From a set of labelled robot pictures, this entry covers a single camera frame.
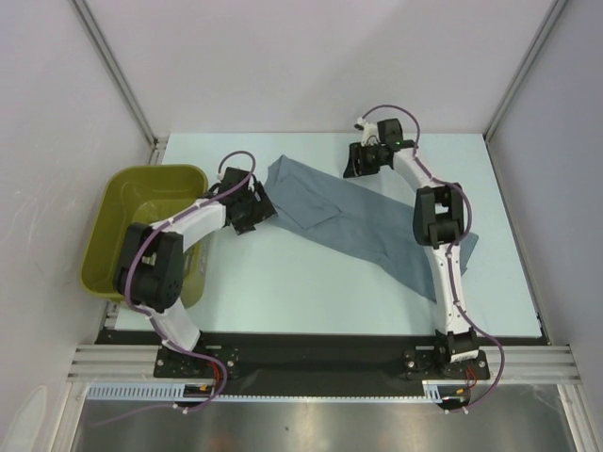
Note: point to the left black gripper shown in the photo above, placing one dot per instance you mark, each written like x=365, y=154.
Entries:
x=261, y=212

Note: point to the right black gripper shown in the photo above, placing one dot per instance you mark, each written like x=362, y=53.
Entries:
x=356, y=154

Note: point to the blue-grey t shirt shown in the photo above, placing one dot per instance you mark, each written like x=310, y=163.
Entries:
x=349, y=218

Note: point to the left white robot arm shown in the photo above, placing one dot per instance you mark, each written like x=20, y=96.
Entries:
x=151, y=268

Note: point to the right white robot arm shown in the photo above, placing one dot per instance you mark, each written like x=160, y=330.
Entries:
x=438, y=227

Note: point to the olive green plastic basket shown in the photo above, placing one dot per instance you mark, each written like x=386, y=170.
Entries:
x=143, y=194

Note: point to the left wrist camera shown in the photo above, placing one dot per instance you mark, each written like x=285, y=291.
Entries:
x=258, y=191

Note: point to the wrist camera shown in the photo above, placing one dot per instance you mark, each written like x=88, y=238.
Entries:
x=369, y=132
x=258, y=191

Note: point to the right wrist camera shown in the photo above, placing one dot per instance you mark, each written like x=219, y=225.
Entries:
x=369, y=132

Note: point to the right aluminium corner post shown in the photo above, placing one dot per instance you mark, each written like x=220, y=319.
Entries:
x=528, y=61

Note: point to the aluminium corner post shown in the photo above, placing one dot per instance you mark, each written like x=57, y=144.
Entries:
x=528, y=61
x=106, y=55

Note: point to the aluminium frame rail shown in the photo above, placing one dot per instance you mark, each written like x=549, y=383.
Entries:
x=532, y=365

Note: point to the white cable duct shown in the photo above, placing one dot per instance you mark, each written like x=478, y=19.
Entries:
x=197, y=392

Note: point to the left aluminium corner post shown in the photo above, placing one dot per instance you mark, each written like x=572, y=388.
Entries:
x=106, y=55

